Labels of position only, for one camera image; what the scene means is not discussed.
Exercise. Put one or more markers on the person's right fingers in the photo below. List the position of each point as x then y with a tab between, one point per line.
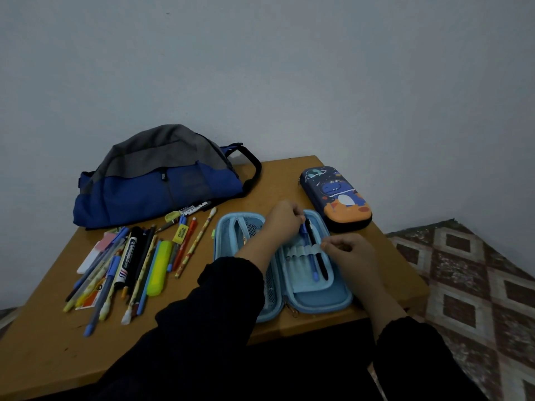
333	243

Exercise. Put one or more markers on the person's right hand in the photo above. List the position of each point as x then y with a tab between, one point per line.
357	258

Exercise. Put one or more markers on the person's right forearm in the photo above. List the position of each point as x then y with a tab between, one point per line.
411	354

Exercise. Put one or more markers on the orange and white card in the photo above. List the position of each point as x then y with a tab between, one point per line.
88	301

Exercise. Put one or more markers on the red pen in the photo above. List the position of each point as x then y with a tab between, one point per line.
184	246

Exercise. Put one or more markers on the person's left forearm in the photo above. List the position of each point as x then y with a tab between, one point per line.
200	317

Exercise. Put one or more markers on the light blue pencil case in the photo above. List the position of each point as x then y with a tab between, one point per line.
307	298

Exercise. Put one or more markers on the person's left hand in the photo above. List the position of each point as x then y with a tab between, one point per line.
281	223

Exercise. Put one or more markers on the black marker with white label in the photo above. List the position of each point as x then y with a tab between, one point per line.
126	256

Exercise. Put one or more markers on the dark pencil with yellow-green cap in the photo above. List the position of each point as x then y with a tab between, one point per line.
172	217

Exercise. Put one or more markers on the blue and grey bag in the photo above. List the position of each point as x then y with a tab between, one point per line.
154	183

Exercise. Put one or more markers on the person's black clothing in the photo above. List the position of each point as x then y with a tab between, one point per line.
313	363

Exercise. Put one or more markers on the pink and white card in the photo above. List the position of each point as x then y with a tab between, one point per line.
94	254

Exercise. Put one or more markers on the yellow patterned pencil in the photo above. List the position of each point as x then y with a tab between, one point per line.
194	246

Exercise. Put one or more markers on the pile of assorted pens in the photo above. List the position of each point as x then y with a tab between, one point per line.
102	283

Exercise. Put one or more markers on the white and black marker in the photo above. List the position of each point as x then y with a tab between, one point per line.
194	208

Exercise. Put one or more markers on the yellow highlighter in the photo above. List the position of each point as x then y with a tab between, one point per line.
159	267

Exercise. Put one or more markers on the black pen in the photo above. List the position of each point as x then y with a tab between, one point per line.
321	261

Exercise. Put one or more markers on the dark blue dinosaur pencil case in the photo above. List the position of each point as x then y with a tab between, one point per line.
336	198

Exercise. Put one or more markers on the blue pen with yellow label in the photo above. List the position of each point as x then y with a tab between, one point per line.
179	235

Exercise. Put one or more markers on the person's left fingers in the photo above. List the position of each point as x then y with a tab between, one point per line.
296	215

